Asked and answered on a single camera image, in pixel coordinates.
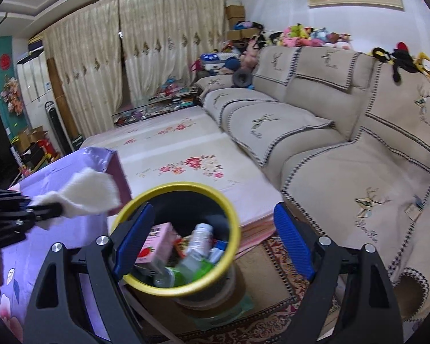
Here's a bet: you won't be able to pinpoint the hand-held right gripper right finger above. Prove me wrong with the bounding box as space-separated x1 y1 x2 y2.
274 202 404 344

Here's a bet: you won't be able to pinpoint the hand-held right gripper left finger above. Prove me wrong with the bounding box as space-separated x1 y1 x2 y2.
23 202 155 344

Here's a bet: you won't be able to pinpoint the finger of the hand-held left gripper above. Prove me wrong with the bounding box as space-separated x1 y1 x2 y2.
30 202 63 223

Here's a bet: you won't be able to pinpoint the pink carton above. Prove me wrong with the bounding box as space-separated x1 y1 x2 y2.
134 222 181 271

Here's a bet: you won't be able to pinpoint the white cloth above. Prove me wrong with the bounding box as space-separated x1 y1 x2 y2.
32 168 120 230

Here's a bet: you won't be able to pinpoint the red orange packet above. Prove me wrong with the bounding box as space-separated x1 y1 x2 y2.
175 238 194 259

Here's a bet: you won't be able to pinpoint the yellow black waste bin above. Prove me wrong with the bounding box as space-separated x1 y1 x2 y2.
109 182 242 310

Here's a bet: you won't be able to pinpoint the clear bottle green cap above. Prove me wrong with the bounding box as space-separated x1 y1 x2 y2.
175 223 216 280

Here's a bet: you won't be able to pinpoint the blue white tube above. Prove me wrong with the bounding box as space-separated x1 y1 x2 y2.
208 240 228 264

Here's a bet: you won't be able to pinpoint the purple floral tablecloth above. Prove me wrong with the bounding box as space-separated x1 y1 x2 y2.
0 147 133 344

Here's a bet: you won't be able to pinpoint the patterned rug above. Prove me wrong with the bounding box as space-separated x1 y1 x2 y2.
129 234 341 344

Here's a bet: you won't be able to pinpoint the red container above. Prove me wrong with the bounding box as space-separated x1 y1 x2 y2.
36 139 58 158

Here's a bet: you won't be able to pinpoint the open cardboard boxes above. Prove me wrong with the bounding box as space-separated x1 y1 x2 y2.
12 125 49 151

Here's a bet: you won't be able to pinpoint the black tower fan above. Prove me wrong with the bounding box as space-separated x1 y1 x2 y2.
45 101 74 155

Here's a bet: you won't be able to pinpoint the beige sofa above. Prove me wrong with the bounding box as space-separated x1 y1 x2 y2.
193 45 430 323

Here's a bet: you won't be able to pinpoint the artificial flower decoration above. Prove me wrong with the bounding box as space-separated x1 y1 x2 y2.
1 76 25 115

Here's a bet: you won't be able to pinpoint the glass case with clutter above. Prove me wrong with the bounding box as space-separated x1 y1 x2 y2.
112 77 201 127

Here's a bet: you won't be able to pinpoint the cream patterned curtain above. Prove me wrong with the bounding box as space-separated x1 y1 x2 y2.
118 0 233 104
43 0 128 138

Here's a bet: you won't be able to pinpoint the dark flat box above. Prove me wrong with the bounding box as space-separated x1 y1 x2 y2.
28 36 45 54

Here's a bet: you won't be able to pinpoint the dark neck pillow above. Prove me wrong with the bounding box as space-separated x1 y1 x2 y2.
233 69 253 88

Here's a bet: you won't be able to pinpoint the blue white star bag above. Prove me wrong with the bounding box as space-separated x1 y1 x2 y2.
200 52 242 74

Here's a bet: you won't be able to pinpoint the pile of plush toys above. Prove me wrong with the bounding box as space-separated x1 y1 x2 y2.
233 21 352 72

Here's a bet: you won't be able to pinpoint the black yellow plush toy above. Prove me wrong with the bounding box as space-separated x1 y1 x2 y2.
371 41 421 85

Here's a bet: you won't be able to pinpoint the yellow round toy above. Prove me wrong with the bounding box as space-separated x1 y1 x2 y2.
414 52 430 79

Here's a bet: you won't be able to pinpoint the stack of cardboard boxes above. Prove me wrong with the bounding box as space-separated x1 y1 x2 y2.
224 4 251 42

